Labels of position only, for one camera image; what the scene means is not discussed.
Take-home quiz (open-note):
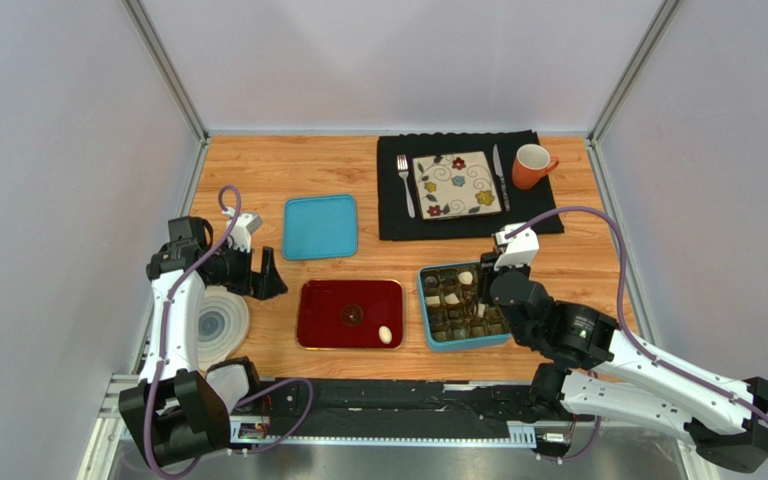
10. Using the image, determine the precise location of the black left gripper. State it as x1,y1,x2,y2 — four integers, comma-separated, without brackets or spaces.
206,239,286,301

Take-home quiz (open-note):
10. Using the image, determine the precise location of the white oval chocolate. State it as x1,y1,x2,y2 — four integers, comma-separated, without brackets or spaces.
457,271,474,286

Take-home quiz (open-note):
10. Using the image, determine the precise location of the white cube chocolate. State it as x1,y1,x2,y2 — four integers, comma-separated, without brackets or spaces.
443,293,461,305

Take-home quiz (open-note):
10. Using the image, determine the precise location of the blue tin lid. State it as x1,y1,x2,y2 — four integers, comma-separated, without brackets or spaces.
281,194,358,261

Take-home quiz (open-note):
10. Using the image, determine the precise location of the white egg-shaped chocolate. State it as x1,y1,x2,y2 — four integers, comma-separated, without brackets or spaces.
378,326,393,345

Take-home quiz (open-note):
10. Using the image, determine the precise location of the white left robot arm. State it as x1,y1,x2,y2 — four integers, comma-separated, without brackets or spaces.
118,211,288,470

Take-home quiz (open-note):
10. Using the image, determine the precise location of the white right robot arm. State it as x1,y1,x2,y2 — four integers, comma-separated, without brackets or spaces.
478,252,768,473

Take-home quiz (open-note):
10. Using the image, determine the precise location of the blue chocolate tin box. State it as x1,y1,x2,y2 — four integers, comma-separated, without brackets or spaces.
417,262,510,353

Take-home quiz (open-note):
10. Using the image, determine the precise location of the red chocolate tray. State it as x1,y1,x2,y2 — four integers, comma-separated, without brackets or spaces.
296,280,405,350

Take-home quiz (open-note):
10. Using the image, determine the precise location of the white round plate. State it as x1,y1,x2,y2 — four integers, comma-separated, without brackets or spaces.
197,286,251,371

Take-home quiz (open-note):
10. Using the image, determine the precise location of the orange mug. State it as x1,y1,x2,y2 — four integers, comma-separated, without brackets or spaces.
512,144,559,190

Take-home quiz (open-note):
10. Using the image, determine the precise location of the silver table knife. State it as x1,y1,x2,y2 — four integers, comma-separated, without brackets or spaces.
492,144,511,212

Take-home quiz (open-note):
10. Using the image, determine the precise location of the floral square plate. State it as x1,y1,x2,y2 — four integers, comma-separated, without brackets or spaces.
413,151,503,221

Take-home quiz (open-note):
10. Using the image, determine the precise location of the black cloth placemat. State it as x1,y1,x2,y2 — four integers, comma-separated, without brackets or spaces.
377,130,556,241

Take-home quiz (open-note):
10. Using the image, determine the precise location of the silver fork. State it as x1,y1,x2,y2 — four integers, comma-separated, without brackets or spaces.
396,154,416,219

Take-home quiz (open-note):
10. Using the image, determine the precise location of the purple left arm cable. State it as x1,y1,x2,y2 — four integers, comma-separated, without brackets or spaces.
140,184,315,479

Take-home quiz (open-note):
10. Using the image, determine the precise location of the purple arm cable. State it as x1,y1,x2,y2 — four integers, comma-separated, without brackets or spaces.
507,206,768,464
140,184,315,479

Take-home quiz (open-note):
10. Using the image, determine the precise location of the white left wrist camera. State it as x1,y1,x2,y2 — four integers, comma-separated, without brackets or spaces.
222,207,263,253

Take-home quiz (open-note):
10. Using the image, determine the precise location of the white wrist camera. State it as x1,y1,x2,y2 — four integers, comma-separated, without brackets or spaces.
493,222,540,271
222,207,263,253

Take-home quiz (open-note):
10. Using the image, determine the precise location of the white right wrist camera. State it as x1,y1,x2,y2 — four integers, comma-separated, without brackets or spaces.
493,222,540,271

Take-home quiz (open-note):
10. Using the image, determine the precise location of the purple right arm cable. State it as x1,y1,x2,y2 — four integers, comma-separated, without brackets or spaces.
507,206,768,464

